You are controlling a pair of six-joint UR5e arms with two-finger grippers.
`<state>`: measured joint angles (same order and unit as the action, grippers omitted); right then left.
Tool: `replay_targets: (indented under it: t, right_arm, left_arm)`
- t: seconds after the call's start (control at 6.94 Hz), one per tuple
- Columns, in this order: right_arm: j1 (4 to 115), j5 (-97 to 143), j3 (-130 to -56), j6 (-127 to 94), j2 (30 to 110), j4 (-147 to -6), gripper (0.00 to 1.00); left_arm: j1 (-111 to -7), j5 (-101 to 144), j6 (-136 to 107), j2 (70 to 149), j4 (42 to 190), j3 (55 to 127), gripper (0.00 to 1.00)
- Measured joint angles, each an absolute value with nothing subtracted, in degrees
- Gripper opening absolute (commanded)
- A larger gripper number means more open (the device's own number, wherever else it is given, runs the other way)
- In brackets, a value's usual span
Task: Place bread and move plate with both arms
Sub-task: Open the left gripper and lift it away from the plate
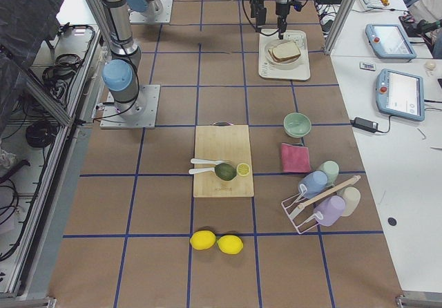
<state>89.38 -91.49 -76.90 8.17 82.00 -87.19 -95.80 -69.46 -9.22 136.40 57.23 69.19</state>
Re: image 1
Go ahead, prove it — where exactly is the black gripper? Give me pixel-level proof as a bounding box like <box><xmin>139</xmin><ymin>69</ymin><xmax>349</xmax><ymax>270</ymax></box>
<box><xmin>275</xmin><ymin>0</ymin><xmax>303</xmax><ymax>39</ymax></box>
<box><xmin>249</xmin><ymin>0</ymin><xmax>267</xmax><ymax>33</ymax></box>

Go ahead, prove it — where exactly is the bread slice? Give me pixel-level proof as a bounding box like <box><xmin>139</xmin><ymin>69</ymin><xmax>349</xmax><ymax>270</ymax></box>
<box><xmin>269</xmin><ymin>47</ymin><xmax>300</xmax><ymax>63</ymax></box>
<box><xmin>270</xmin><ymin>41</ymin><xmax>301</xmax><ymax>61</ymax></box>

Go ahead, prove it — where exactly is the cream round plate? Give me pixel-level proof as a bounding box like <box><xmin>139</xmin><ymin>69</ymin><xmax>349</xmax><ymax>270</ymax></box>
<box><xmin>265</xmin><ymin>39</ymin><xmax>301</xmax><ymax>64</ymax></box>

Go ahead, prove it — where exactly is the cream bear tray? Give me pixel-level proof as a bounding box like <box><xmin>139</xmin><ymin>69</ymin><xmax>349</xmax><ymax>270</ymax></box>
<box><xmin>258</xmin><ymin>30</ymin><xmax>311</xmax><ymax>81</ymax></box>

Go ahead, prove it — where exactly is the green bowl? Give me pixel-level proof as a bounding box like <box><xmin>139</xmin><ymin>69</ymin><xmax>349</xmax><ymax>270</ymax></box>
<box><xmin>283</xmin><ymin>113</ymin><xmax>311</xmax><ymax>138</ymax></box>

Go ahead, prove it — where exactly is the far teach pendant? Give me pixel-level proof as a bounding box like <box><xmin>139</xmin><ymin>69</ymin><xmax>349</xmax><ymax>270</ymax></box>
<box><xmin>365</xmin><ymin>24</ymin><xmax>416</xmax><ymax>61</ymax></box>

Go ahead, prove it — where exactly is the teach pendant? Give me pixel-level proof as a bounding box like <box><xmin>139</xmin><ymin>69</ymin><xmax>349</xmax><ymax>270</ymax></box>
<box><xmin>365</xmin><ymin>24</ymin><xmax>416</xmax><ymax>61</ymax></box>
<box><xmin>375</xmin><ymin>69</ymin><xmax>425</xmax><ymax>122</ymax></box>

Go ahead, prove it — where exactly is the bamboo cutting board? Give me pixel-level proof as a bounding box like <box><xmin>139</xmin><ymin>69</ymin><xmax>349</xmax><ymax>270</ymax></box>
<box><xmin>192</xmin><ymin>122</ymin><xmax>255</xmax><ymax>199</ymax></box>

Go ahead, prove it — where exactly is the black power adapter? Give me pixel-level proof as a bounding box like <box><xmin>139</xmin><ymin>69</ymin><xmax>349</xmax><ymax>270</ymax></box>
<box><xmin>350</xmin><ymin>117</ymin><xmax>378</xmax><ymax>133</ymax></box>

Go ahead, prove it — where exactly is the pink cloth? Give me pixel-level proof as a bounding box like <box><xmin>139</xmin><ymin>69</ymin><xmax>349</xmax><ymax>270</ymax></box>
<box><xmin>280</xmin><ymin>143</ymin><xmax>311</xmax><ymax>173</ymax></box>

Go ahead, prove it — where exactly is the near teach pendant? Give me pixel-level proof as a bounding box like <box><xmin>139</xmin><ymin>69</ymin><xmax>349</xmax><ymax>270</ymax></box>
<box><xmin>375</xmin><ymin>69</ymin><xmax>425</xmax><ymax>122</ymax></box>

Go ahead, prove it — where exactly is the lemon half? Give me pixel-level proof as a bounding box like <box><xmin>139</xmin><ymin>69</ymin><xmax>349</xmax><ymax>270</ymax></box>
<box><xmin>236</xmin><ymin>162</ymin><xmax>251</xmax><ymax>177</ymax></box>

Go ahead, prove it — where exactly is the avocado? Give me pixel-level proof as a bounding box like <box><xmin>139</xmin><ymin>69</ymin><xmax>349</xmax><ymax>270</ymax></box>
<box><xmin>215</xmin><ymin>163</ymin><xmax>237</xmax><ymax>181</ymax></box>

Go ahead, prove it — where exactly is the green cup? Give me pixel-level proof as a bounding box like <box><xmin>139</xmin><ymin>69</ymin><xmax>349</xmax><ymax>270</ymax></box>
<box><xmin>316</xmin><ymin>160</ymin><xmax>340</xmax><ymax>186</ymax></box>

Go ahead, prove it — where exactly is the white spoon lower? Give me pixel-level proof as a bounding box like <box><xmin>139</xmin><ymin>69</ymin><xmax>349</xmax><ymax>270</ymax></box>
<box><xmin>189</xmin><ymin>167</ymin><xmax>215</xmax><ymax>175</ymax></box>

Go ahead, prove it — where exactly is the blue cup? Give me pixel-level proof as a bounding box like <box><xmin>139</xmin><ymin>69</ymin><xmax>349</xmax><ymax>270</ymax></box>
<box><xmin>298</xmin><ymin>171</ymin><xmax>328</xmax><ymax>199</ymax></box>

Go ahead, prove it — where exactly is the beige cup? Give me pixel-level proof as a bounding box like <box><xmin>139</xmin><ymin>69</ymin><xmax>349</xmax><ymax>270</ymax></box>
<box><xmin>337</xmin><ymin>186</ymin><xmax>361</xmax><ymax>217</ymax></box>

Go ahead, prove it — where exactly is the purple cup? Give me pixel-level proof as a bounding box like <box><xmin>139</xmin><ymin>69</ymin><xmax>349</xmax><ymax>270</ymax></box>
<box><xmin>314</xmin><ymin>195</ymin><xmax>346</xmax><ymax>227</ymax></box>

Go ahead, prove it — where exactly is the right whole lemon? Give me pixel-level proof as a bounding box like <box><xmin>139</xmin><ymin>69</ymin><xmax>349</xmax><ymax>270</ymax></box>
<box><xmin>217</xmin><ymin>235</ymin><xmax>244</xmax><ymax>255</ymax></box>

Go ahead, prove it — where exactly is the whole lemon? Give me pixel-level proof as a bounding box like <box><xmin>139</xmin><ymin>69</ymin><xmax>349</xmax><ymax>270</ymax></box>
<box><xmin>217</xmin><ymin>235</ymin><xmax>244</xmax><ymax>255</ymax></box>
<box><xmin>189</xmin><ymin>230</ymin><xmax>216</xmax><ymax>251</ymax></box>

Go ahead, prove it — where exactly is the left whole lemon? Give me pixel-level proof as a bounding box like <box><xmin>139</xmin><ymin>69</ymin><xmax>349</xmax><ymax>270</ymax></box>
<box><xmin>189</xmin><ymin>230</ymin><xmax>216</xmax><ymax>251</ymax></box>

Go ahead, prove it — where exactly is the aluminium frame post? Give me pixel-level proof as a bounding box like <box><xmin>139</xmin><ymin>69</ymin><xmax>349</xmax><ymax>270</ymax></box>
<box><xmin>323</xmin><ymin>0</ymin><xmax>355</xmax><ymax>55</ymax></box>

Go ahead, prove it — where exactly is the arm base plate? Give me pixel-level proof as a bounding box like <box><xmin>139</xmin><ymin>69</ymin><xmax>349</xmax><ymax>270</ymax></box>
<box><xmin>127</xmin><ymin>0</ymin><xmax>173</xmax><ymax>25</ymax></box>
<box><xmin>99</xmin><ymin>85</ymin><xmax>160</xmax><ymax>129</ymax></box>

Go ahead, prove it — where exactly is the white wire cup rack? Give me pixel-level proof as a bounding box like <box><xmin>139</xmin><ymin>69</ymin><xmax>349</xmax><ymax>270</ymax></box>
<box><xmin>280</xmin><ymin>175</ymin><xmax>361</xmax><ymax>235</ymax></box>

